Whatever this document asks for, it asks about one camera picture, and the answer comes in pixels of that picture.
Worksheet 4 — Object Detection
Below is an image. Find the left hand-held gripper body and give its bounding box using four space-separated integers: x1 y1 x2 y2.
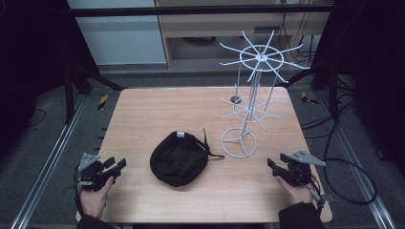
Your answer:
75 152 123 193

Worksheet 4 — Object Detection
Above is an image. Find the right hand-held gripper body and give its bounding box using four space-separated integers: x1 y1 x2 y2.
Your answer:
272 150 327 188

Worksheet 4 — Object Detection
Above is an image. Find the person's right hand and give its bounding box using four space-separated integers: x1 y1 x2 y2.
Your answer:
275 175 315 206

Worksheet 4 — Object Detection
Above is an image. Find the person's left hand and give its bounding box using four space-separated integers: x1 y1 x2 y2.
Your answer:
77 176 117 220

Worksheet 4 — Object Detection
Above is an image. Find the black cap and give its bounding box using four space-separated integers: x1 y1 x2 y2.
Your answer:
149 127 226 188

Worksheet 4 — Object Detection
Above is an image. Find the yellow black striped tape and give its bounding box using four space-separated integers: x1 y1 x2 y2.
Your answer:
96 94 110 112
300 91 319 106

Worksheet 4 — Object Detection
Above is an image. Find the black metal stand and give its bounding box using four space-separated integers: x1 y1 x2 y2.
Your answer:
62 61 128 126
275 61 341 123

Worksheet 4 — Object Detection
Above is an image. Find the dark curtain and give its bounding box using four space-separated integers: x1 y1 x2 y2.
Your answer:
309 0 405 176
0 0 99 160

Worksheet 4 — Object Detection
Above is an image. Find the white cabinet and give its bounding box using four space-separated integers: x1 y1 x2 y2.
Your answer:
67 0 168 67

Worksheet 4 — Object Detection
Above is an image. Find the light wooden shelf unit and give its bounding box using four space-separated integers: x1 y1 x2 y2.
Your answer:
155 0 333 70

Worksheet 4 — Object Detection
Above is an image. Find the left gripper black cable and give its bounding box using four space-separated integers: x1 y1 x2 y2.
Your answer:
62 163 86 218

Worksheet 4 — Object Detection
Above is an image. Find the right gripper grey cable plug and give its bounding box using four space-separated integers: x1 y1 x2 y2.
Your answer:
306 182 337 211

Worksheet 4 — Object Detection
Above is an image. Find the aluminium floor rail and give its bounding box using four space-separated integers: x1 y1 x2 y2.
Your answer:
316 91 397 229
10 94 88 229

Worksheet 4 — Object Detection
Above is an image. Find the white wire display rack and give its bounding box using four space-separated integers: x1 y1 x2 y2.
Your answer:
217 30 311 159

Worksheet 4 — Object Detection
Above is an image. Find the black looped floor cable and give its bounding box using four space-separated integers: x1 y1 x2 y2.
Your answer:
300 120 379 206

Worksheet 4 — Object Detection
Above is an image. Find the bundle of hanging black cables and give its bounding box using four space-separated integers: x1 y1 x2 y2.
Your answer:
276 12 321 66

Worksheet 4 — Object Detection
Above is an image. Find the black horizontal frame bar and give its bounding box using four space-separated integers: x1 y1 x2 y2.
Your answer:
67 4 336 17

